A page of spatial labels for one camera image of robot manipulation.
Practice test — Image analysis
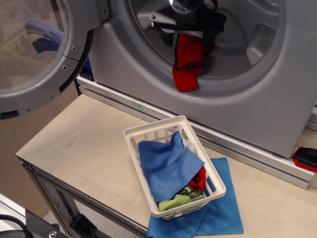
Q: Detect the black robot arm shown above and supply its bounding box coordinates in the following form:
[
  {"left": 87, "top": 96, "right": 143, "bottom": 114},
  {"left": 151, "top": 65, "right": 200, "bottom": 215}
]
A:
[{"left": 149, "top": 0, "right": 226, "bottom": 48}]

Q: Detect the red cloth with dark trim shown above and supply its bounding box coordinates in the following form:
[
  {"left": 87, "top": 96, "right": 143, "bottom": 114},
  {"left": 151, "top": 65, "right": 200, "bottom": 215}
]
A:
[{"left": 172, "top": 33, "right": 215, "bottom": 92}]

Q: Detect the green cloth in basket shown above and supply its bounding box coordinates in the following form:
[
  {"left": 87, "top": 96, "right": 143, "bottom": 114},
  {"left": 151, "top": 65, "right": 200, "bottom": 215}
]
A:
[{"left": 158, "top": 194, "right": 205, "bottom": 212}]

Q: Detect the blue paper towel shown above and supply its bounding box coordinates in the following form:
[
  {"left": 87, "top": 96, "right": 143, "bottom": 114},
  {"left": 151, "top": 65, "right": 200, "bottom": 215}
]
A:
[{"left": 147, "top": 158, "right": 244, "bottom": 238}]

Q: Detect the red cloth in basket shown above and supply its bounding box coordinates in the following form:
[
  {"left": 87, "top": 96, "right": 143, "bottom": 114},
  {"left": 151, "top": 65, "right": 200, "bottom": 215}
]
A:
[{"left": 188, "top": 167, "right": 206, "bottom": 194}]

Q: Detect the grey toy washing machine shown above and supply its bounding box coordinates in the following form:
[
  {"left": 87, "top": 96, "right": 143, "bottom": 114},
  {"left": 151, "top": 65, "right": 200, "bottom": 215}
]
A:
[{"left": 90, "top": 0, "right": 317, "bottom": 157}]

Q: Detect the black base with cable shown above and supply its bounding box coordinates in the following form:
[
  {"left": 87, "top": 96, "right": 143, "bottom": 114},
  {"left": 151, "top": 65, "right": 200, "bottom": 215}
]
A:
[{"left": 0, "top": 210, "right": 69, "bottom": 238}]

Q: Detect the grey round washer door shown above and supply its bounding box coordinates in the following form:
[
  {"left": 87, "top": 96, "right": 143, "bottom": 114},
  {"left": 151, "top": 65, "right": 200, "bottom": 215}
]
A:
[{"left": 0, "top": 0, "right": 109, "bottom": 120}]

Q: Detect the white plastic basket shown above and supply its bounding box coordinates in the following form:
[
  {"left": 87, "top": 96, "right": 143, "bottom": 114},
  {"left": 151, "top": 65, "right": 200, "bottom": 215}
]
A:
[{"left": 124, "top": 116, "right": 226, "bottom": 220}]

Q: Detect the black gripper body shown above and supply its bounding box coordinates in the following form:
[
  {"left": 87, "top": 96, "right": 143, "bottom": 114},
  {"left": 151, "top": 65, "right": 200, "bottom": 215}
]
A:
[{"left": 149, "top": 8, "right": 226, "bottom": 34}]

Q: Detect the metal table frame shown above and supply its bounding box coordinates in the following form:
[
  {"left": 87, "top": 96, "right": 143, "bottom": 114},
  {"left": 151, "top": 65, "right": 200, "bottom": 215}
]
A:
[{"left": 21, "top": 160, "right": 147, "bottom": 238}]

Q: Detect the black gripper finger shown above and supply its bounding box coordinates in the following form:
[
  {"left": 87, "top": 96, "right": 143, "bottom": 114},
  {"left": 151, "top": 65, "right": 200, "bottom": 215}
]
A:
[
  {"left": 158, "top": 28, "right": 173, "bottom": 47},
  {"left": 203, "top": 29, "right": 217, "bottom": 48}
]

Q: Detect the aluminium profile rail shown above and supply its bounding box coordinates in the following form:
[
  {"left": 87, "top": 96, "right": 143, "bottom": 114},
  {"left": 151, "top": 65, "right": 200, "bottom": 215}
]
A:
[{"left": 76, "top": 76, "right": 317, "bottom": 189}]

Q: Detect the blue cloth in basket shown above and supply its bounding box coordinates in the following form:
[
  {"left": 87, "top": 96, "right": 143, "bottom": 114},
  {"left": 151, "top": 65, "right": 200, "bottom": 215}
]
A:
[{"left": 138, "top": 131, "right": 204, "bottom": 202}]

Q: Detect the red and black clamp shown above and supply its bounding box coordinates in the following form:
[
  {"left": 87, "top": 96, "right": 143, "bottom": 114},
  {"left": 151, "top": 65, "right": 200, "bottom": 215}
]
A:
[{"left": 293, "top": 147, "right": 317, "bottom": 173}]

